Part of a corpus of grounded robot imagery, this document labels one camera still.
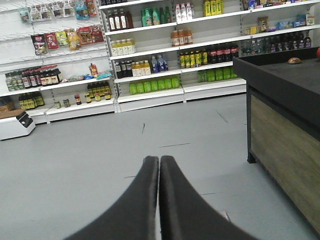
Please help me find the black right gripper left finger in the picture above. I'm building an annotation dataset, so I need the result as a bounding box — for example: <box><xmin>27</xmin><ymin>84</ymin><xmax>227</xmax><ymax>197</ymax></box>
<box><xmin>66</xmin><ymin>156</ymin><xmax>159</xmax><ymax>240</ymax></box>

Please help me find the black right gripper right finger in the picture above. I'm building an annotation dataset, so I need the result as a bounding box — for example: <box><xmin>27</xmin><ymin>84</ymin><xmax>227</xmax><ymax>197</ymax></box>
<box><xmin>159</xmin><ymin>155</ymin><xmax>254</xmax><ymax>240</ymax></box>

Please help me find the white floor appliance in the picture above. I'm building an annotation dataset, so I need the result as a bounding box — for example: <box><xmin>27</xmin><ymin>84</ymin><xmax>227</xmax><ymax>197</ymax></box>
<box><xmin>0</xmin><ymin>109</ymin><xmax>36</xmax><ymax>141</ymax></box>

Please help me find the black wooden produce stand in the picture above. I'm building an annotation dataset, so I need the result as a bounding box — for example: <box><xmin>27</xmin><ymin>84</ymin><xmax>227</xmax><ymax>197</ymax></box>
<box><xmin>233</xmin><ymin>47</ymin><xmax>320</xmax><ymax>233</ymax></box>

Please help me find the white supermarket shelving unit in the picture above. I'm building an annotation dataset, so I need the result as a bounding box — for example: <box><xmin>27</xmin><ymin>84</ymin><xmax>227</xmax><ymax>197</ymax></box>
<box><xmin>0</xmin><ymin>0</ymin><xmax>320</xmax><ymax>124</ymax></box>

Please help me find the brown bread bun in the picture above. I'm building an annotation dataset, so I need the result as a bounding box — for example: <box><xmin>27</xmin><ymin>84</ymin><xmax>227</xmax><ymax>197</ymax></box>
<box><xmin>287</xmin><ymin>57</ymin><xmax>302</xmax><ymax>64</ymax></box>

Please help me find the red apple at stand corner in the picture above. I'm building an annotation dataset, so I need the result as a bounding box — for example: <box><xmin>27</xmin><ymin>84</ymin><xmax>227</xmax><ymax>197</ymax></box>
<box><xmin>316</xmin><ymin>47</ymin><xmax>320</xmax><ymax>58</ymax></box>

